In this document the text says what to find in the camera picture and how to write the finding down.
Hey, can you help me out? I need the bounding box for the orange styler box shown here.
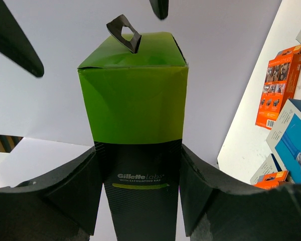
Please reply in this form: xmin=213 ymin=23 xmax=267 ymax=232
xmin=253 ymin=170 xmax=288 ymax=190
xmin=255 ymin=45 xmax=301 ymax=130

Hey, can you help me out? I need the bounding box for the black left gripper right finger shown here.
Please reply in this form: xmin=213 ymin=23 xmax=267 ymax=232
xmin=180 ymin=146 xmax=301 ymax=240

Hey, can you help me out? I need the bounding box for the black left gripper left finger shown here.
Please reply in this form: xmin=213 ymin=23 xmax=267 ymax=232
xmin=0 ymin=148 xmax=102 ymax=240

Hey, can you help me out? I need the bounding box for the orange styler box left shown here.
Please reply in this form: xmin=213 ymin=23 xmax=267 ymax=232
xmin=253 ymin=170 xmax=288 ymax=190

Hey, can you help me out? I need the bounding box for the Harry's razor box middle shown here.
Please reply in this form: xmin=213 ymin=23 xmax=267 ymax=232
xmin=266 ymin=99 xmax=301 ymax=184

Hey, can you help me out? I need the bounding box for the black green GilletteLabs box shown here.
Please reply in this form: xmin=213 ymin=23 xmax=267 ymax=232
xmin=78 ymin=15 xmax=189 ymax=240

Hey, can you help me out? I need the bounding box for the orange styler box back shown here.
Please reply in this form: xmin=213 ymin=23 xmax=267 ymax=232
xmin=255 ymin=45 xmax=301 ymax=130

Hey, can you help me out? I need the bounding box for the Harry's razor box left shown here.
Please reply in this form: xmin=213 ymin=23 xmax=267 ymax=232
xmin=250 ymin=154 xmax=282 ymax=185

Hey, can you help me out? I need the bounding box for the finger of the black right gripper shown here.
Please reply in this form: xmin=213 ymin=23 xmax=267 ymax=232
xmin=0 ymin=0 xmax=44 ymax=77
xmin=149 ymin=0 xmax=169 ymax=20

